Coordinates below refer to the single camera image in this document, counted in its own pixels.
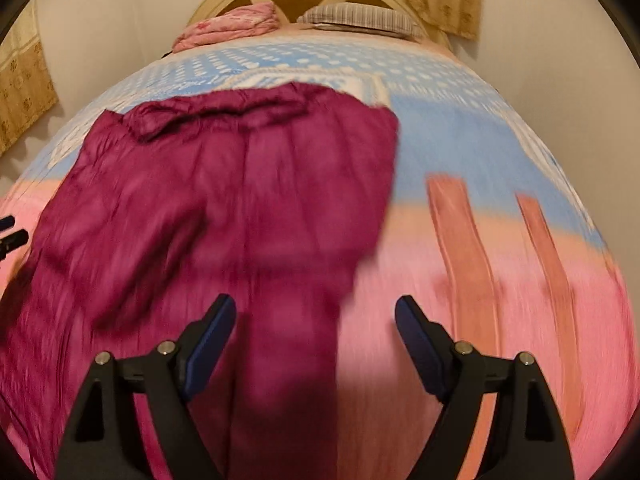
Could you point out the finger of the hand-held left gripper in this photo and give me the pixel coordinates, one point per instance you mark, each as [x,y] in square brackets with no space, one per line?
[6,222]
[12,242]

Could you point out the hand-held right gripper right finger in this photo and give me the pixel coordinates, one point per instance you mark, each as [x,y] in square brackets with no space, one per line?
[422,350]

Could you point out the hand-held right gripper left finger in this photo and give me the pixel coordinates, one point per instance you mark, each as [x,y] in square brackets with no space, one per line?
[207,350]

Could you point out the magenta puffer jacket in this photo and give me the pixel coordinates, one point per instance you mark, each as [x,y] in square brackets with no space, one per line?
[200,210]

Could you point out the wide yellow floral curtain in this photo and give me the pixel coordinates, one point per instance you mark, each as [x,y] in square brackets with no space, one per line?
[25,85]

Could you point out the bed with pink-blue sheet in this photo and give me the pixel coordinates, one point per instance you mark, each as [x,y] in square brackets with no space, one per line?
[450,135]

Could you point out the pink folded quilt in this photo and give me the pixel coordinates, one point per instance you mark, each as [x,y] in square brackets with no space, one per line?
[220,27]

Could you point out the striped pillow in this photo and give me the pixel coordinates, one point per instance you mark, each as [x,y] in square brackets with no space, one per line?
[360,15]

